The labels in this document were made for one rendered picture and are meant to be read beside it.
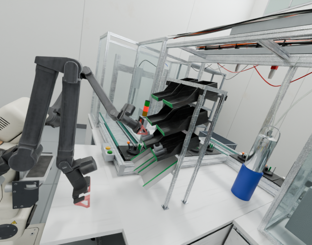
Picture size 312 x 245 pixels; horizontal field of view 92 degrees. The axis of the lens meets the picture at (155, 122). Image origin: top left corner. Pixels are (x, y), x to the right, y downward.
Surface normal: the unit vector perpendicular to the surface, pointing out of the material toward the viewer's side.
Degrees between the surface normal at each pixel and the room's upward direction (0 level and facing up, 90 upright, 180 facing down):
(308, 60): 90
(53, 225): 0
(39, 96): 89
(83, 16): 90
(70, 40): 90
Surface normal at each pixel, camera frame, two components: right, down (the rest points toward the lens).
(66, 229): 0.24, -0.93
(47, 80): 0.35, 0.48
